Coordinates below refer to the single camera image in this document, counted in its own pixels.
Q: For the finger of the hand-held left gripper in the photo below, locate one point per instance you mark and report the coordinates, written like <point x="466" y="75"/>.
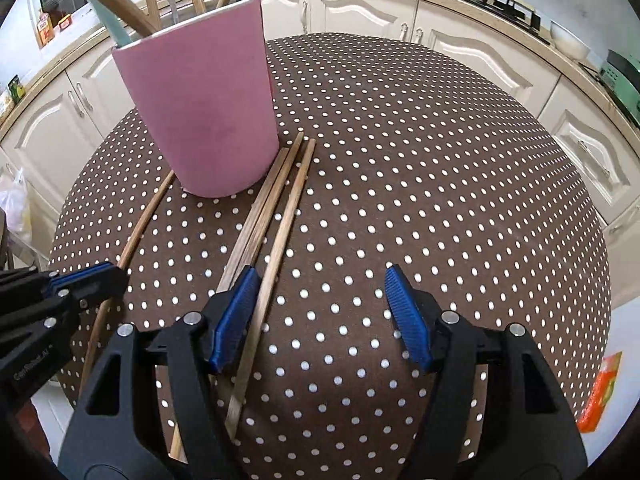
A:
<point x="97" y="287"/>
<point x="85" y="270"/>

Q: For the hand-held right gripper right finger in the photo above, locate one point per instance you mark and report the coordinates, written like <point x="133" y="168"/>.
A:
<point x="407" y="315"/>

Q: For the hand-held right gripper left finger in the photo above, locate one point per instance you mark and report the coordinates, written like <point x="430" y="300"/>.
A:
<point x="235" y="320"/>

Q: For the pink cup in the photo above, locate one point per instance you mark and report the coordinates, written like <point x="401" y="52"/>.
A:
<point x="200" y="110"/>

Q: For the white plastic bag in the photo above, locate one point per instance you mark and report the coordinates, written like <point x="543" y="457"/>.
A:
<point x="15" y="205"/>

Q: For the brown polka dot tablecloth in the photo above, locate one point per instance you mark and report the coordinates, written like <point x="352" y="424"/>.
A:
<point x="425" y="210"/>

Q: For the green label jar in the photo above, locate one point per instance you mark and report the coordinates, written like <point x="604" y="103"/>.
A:
<point x="15" y="88"/>

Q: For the orange packet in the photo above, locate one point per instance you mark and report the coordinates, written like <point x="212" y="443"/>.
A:
<point x="600" y="395"/>

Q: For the orange dish soap bottle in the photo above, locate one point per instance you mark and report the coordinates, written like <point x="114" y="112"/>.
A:
<point x="45" y="30"/>

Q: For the pale teal spoon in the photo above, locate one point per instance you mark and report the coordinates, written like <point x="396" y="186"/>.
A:
<point x="112" y="25"/>

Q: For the small orange box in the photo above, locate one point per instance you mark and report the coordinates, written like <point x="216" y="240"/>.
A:
<point x="65" y="21"/>

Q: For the green kitchen appliance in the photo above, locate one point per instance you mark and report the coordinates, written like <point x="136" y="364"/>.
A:
<point x="622" y="85"/>

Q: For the white bowl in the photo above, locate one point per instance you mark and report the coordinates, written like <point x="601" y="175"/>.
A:
<point x="570" y="42"/>

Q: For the black gas stove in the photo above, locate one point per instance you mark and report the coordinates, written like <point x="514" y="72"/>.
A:
<point x="500" y="7"/>

